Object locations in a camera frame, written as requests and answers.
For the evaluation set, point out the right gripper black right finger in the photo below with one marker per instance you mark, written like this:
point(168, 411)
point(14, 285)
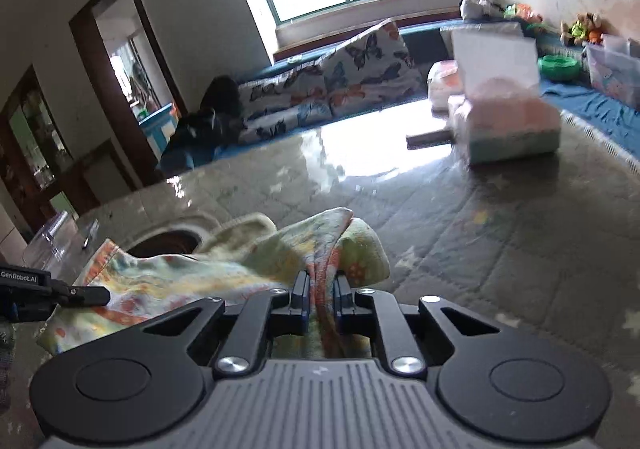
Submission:
point(501, 382)

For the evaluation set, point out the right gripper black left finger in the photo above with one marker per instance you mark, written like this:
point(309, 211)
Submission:
point(139, 382)

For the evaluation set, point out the green patterned children's jacket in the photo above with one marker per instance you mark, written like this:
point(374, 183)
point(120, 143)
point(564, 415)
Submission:
point(245, 256)

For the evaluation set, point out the grey gloved hand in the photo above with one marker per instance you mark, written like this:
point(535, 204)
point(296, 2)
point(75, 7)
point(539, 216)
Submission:
point(7, 346)

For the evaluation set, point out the clear plastic food container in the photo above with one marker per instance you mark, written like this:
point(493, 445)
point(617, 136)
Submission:
point(51, 243)

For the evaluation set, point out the dark wooden cabinet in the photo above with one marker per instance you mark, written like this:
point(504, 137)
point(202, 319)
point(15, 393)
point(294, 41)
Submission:
point(37, 169)

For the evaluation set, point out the round black induction cooktop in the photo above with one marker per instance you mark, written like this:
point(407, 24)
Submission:
point(168, 242)

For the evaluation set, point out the blue white cabinet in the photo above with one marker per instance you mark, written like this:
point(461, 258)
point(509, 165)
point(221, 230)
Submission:
point(158, 127)

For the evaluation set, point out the black bag on sofa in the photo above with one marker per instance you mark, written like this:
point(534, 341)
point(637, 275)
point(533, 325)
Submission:
point(218, 122)

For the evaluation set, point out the small grey flat device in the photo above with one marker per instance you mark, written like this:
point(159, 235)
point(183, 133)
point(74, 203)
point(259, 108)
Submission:
point(433, 138)

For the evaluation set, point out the pink tissue pack near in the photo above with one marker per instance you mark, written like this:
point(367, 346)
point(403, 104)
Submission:
point(503, 120)

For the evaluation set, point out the pink tissue pack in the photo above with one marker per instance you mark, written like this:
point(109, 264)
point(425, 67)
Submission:
point(443, 81)
point(503, 120)

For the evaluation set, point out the pink tissue pack far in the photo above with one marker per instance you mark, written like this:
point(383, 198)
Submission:
point(443, 81)

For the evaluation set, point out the green bowl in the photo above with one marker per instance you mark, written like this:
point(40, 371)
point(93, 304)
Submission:
point(558, 68)

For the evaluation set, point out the butterfly print cushion lying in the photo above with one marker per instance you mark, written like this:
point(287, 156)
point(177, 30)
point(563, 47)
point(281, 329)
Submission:
point(276, 106)

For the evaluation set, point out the clear plastic storage box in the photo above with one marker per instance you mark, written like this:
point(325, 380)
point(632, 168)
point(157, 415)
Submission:
point(614, 70)

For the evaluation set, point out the butterfly print cushion upright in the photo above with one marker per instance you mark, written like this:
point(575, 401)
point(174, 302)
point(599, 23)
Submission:
point(371, 70)

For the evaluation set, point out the blue sofa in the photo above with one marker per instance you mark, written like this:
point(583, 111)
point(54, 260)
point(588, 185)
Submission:
point(605, 113)

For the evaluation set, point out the grey plain cushion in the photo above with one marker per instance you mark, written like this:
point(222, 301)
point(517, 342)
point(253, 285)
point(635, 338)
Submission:
point(505, 27)

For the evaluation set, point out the colourful plush toys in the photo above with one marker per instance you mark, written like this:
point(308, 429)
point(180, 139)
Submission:
point(587, 28)

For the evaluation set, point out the white plush toy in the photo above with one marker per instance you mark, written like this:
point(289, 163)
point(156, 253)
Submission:
point(479, 9)

